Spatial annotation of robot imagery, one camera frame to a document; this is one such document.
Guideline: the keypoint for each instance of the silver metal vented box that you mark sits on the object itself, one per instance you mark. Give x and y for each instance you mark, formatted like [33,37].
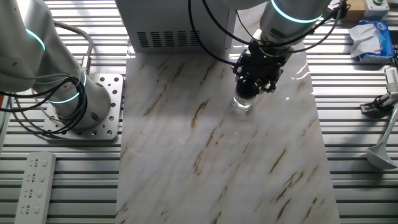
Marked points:
[161,15]

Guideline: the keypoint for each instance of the blue white tissue pack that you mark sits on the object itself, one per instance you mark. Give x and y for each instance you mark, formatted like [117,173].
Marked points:
[371,40]

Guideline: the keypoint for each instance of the white marble pattern board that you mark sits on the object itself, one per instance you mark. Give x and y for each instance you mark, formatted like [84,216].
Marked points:
[217,155]

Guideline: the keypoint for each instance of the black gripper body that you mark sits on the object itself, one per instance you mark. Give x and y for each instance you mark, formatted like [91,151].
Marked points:
[262,65]

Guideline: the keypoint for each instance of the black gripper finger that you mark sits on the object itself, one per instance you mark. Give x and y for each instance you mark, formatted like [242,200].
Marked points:
[271,85]
[238,70]

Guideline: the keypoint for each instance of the small clear glass jar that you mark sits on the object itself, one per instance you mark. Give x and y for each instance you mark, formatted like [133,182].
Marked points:
[242,104]

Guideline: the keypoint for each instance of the grey push button box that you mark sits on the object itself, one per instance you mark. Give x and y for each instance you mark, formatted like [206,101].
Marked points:
[376,7]

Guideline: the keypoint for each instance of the white power strip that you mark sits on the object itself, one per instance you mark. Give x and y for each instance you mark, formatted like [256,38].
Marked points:
[35,186]

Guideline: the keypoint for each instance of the small cardboard box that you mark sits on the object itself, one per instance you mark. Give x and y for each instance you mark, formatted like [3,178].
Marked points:
[356,12]

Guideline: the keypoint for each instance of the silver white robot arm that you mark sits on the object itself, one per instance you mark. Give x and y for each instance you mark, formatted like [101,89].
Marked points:
[31,46]

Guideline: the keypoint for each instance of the silver ribbed depth camera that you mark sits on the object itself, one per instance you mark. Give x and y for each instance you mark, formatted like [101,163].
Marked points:
[392,79]

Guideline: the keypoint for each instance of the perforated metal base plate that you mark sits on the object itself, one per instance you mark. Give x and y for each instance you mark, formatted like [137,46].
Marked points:
[112,93]

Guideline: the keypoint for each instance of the grey plastic ladle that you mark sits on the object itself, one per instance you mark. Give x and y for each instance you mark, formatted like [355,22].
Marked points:
[377,158]

